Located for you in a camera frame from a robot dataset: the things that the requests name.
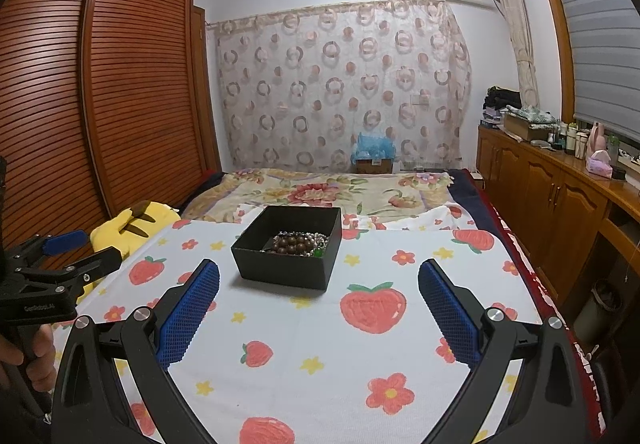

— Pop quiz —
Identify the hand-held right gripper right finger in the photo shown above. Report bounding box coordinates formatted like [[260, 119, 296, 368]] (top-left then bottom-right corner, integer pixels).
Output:
[[417, 258, 593, 444]]

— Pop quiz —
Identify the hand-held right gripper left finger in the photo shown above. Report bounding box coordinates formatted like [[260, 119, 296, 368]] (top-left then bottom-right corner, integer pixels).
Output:
[[50, 258, 221, 444]]

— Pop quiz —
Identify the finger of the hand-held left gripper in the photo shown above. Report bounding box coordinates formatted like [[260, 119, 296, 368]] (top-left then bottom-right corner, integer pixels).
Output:
[[7, 230, 87, 271], [15, 248, 123, 289]]

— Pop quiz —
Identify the black jewelry box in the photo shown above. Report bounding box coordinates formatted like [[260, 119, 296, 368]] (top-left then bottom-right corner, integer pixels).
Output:
[[231, 205, 343, 291]]

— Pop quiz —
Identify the silver chain bracelet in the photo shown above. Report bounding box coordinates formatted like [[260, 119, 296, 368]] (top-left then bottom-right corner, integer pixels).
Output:
[[260, 229, 306, 255]]

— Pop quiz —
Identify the brown wooden bead bracelet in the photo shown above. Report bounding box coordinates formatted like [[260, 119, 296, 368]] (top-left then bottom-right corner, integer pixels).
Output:
[[272, 233, 314, 256]]

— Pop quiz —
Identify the pearl necklace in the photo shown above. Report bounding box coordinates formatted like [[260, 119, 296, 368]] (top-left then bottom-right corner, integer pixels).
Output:
[[300, 231, 331, 253]]

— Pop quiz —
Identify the person's left hand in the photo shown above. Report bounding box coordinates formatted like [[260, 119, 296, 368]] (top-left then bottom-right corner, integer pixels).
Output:
[[0, 324, 57, 405]]

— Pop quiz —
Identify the yellow plush toy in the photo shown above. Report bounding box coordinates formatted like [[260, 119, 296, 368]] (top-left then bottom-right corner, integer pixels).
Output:
[[75, 200, 181, 301]]

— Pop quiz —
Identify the strawberry print bed sheet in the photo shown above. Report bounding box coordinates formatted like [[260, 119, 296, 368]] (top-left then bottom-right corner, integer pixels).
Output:
[[50, 206, 576, 444]]

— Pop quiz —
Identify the grey waste bin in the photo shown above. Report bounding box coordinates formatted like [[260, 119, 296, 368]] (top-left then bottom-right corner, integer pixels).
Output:
[[572, 279, 626, 350]]

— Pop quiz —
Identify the wooden sideboard cabinet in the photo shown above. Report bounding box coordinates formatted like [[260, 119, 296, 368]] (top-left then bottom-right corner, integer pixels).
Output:
[[476, 121, 640, 325]]

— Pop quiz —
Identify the wooden slatted wardrobe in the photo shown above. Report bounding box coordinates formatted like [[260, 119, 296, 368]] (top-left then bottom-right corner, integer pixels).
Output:
[[0, 0, 223, 270]]

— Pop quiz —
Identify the small cardboard box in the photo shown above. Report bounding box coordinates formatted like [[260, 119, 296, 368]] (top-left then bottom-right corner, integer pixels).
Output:
[[356, 156, 393, 175]]

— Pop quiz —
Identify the floral blanket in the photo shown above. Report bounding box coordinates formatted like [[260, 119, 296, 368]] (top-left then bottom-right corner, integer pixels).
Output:
[[181, 168, 457, 231]]

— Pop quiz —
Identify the blue plastic bag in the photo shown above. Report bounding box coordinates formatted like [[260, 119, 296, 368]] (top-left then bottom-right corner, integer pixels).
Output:
[[352, 130, 397, 160]]

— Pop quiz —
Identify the flat cardboard box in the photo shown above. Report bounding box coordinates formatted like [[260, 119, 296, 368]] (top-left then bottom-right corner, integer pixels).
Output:
[[502, 111, 551, 142]]

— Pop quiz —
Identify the pink tissue pack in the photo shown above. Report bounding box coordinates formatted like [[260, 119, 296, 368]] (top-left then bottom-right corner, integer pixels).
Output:
[[586, 151, 614, 178]]

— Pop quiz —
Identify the cluster of cosmetic bottles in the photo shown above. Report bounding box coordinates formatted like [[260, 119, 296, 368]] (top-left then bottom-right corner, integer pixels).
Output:
[[547, 121, 590, 161]]

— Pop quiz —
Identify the green patterned cloth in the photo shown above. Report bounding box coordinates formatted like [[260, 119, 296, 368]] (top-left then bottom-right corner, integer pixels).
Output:
[[505, 104, 560, 126]]

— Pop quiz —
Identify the pile of dark clothes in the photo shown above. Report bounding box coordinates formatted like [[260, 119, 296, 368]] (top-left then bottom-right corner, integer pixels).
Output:
[[481, 85, 523, 125]]

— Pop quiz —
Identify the circle pattern curtain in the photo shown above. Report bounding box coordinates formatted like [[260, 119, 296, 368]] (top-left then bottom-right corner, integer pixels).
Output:
[[214, 0, 473, 174]]

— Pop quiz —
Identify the beige window curtain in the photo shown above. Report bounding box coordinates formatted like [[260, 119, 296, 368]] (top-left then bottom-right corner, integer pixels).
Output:
[[485, 0, 541, 112]]

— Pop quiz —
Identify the grey window blind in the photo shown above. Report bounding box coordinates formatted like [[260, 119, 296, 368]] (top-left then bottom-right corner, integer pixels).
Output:
[[542, 0, 640, 142]]

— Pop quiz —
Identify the wooden window frame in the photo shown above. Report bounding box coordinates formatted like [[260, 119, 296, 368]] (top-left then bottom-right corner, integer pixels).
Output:
[[530, 0, 640, 155]]

